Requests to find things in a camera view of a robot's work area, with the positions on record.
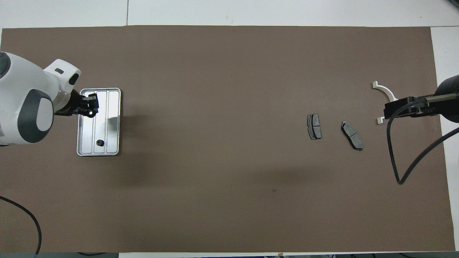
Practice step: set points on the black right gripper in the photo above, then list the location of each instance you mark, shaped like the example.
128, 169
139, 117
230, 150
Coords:
450, 100

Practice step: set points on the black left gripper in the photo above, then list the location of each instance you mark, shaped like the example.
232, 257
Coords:
73, 105

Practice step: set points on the black bearing gear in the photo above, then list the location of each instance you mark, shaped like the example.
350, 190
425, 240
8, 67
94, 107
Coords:
100, 143

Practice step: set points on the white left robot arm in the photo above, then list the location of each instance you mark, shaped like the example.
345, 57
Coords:
21, 96

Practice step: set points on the silver metal tray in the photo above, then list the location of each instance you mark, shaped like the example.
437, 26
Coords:
111, 125

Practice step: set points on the large grey brake pad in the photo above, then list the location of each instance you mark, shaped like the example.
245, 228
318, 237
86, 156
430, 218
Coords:
352, 136

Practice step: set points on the small grey brake pad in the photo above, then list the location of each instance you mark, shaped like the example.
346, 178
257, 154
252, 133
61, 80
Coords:
314, 126

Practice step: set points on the brown table mat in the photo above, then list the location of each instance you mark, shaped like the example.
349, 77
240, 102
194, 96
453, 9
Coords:
215, 161

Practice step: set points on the white curved plastic bracket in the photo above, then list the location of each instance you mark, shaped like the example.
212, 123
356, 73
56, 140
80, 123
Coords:
385, 89

